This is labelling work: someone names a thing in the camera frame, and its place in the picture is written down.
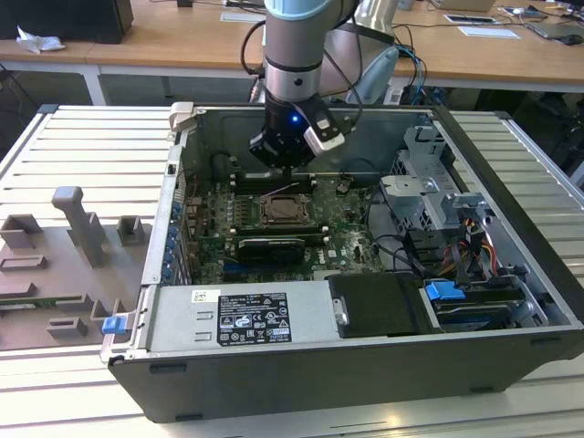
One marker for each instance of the blue expansion card retainer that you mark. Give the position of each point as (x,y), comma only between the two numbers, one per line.
(171,242)

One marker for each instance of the graphics card with black shroud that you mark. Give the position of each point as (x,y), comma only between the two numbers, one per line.
(274,251)

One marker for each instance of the dark laptop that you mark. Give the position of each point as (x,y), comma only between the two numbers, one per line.
(556,29)

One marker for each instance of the black office chair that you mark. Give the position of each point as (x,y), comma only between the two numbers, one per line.
(568,132)

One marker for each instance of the cardboard box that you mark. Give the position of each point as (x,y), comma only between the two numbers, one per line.
(465,4)

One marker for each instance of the flat tablet device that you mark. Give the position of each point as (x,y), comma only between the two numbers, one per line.
(470,19)

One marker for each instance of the green motherboard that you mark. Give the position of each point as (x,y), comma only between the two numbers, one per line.
(356,237)

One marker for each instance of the green circuit board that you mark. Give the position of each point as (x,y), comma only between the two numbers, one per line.
(27,303)

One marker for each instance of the grey power supply with label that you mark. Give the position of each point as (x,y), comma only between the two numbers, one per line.
(182,319)

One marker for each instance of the blue expansion slot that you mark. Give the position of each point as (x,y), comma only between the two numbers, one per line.
(238,266)

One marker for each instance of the grey-brown parts rack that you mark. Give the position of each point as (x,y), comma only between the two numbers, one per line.
(55,274)

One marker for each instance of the black RAM slot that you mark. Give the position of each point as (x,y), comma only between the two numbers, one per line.
(251,175)
(326,237)
(251,184)
(283,231)
(246,225)
(283,228)
(251,188)
(251,179)

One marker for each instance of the hard disk in blue carrier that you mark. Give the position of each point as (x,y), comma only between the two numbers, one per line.
(445,290)

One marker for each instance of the black monitor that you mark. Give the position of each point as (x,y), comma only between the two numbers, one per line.
(68,18)

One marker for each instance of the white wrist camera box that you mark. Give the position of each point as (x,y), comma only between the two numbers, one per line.
(326,139)

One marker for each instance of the wooden desk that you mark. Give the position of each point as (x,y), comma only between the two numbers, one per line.
(182,41)

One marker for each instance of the CPU socket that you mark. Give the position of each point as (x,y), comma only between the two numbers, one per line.
(285,225)

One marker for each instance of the blue plastic release latch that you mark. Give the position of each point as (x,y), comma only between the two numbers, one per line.
(114,325)

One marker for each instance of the grey tray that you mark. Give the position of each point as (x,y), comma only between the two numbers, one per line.
(242,16)

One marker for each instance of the black computer mouse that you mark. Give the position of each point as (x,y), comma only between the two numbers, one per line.
(569,40)

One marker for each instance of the metal drive cage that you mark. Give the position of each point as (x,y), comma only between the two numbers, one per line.
(410,201)

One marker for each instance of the black open PC case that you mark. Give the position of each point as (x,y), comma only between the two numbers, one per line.
(319,388)

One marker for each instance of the crumpled white paper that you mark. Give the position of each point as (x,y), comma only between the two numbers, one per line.
(38,42)

